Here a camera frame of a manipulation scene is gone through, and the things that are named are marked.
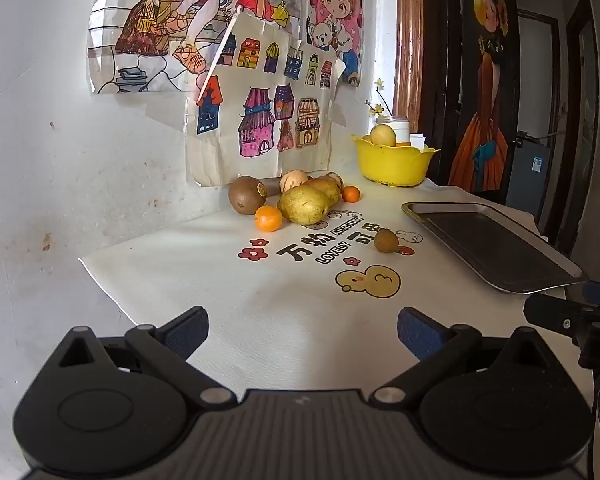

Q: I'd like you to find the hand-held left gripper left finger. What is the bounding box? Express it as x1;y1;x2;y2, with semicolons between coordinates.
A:
52;306;237;407

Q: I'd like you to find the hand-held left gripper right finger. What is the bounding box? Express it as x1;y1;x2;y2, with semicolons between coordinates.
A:
369;306;551;407

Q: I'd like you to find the metal tray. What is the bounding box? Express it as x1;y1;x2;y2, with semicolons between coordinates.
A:
401;201;590;295

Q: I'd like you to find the small brown round kiwi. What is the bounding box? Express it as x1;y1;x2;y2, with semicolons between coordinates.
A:
373;227;400;254

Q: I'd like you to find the brown kiwi with sticker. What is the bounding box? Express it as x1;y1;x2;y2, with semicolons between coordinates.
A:
228;176;268;215

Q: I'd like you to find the large green-brown mango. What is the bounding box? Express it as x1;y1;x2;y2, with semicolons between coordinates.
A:
277;185;331;225

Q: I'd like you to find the brownish yellow pear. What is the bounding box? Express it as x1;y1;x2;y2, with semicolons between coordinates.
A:
304;176;342;207

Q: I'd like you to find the white printed table mat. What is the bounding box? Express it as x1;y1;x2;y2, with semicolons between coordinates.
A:
77;172;597;411

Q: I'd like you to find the blue grey box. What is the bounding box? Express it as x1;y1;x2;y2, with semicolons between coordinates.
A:
505;130;554;217

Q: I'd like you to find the yellow plastic bowl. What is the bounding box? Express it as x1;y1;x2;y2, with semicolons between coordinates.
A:
351;132;442;188

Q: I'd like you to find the pale yellow round pear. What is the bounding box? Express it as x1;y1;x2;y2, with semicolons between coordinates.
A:
370;124;397;148

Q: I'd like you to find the painting of woman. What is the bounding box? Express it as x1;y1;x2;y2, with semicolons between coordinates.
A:
447;0;522;194

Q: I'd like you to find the yellow flower twig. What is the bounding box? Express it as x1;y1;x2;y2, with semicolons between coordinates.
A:
364;77;394;122

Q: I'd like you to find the houses drawing on paper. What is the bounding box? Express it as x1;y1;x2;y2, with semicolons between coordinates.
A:
182;10;347;188

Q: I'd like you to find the large coloured figure drawing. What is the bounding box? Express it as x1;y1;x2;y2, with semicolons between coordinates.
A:
86;0;312;96

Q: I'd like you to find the dark door frame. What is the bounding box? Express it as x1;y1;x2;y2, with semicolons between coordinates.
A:
542;0;600;261

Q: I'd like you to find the brown wooden door frame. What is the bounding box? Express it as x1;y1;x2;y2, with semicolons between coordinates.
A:
394;0;427;132

